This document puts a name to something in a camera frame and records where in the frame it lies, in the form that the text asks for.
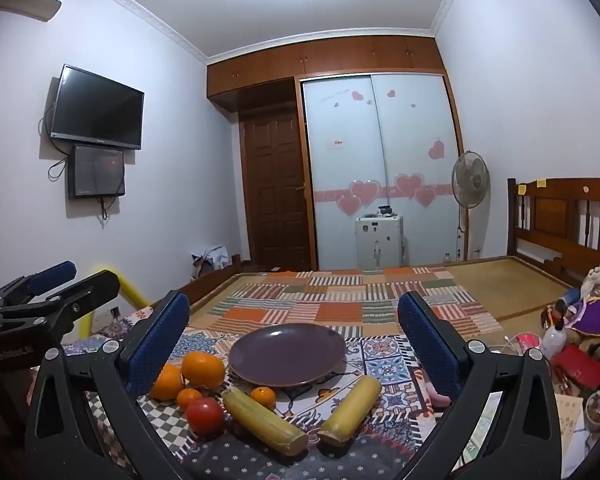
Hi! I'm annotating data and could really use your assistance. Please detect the red wallet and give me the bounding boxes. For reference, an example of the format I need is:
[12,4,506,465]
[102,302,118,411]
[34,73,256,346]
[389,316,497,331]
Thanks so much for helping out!
[550,344,600,391]

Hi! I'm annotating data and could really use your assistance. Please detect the frosted wardrobe with heart stickers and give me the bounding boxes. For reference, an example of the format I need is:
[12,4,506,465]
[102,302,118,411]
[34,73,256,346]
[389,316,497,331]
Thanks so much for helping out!
[300,74,462,271]

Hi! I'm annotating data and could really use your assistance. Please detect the small black wall monitor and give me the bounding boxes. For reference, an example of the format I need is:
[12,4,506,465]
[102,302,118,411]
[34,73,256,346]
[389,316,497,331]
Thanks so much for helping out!
[68,144,126,199]

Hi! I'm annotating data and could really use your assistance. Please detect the wooden bed footboard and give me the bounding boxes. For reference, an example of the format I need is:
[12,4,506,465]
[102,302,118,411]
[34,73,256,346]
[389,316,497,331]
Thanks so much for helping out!
[170,254,243,311]

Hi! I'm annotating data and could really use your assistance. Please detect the brown wooden door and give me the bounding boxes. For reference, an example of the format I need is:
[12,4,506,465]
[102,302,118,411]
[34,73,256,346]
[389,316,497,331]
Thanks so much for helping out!
[240,110,312,271]

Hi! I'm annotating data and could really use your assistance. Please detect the small tangerine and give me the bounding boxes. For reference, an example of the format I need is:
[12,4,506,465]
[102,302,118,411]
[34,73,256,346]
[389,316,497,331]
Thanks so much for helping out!
[250,385,277,408]
[176,387,203,410]

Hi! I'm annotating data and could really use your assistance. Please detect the plush toy in purple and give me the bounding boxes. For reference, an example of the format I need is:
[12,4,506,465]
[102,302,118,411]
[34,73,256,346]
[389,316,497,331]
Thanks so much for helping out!
[555,262,600,341]

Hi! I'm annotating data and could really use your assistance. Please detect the large orange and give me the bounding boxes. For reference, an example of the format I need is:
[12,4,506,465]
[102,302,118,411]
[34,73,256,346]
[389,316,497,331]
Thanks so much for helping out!
[150,362,186,402]
[181,351,227,391]

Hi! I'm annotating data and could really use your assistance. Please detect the purple round plate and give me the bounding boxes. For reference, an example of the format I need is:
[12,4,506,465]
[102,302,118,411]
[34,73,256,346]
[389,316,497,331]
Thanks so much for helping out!
[228,323,348,388]

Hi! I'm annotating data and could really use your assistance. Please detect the wooden bed headboard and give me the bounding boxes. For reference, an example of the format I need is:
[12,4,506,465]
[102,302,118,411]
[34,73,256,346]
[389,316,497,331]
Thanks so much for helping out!
[506,177,600,288]

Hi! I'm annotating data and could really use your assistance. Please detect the patchwork striped mat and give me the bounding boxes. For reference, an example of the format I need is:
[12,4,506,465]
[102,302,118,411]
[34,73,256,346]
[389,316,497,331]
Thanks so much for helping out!
[205,266,503,338]

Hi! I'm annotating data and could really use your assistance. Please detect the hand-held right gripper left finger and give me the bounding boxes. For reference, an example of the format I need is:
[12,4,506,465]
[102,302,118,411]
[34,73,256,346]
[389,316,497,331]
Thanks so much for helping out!
[25,290,191,480]

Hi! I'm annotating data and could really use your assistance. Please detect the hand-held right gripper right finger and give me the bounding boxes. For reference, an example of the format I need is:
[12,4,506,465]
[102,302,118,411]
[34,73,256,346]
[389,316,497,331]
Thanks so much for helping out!
[396,291,566,480]

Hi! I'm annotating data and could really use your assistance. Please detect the yellow foam tube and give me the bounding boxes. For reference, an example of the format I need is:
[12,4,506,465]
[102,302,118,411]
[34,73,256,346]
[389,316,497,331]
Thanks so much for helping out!
[77,265,151,341]

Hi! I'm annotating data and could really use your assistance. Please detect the red tomato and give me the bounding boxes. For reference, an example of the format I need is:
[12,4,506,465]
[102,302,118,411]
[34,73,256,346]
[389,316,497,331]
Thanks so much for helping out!
[185,397,226,437]

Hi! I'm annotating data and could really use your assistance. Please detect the standing electric fan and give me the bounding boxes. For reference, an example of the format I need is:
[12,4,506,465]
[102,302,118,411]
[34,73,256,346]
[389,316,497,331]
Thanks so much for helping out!
[451,150,491,261]

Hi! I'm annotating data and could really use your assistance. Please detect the brown overhead wooden cabinets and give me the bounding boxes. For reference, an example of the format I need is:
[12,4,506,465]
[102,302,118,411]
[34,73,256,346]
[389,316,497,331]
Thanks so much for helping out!
[206,35,446,111]

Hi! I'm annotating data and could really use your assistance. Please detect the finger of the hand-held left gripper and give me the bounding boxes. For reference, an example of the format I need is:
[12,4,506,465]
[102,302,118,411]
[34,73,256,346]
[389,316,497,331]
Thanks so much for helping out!
[2,269,122,331]
[0,260,78,311]

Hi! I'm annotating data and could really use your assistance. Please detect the black wall television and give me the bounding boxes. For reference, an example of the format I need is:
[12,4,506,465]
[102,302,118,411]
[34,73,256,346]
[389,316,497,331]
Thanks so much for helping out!
[50,64,145,151]

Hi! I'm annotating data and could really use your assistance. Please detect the small white cabinet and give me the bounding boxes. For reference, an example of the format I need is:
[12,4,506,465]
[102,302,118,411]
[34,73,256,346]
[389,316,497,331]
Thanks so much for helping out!
[355,214,405,270]

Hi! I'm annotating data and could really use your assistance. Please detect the grey bag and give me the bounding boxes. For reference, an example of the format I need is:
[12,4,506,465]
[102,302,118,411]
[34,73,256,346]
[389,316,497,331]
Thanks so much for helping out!
[190,245,231,281]

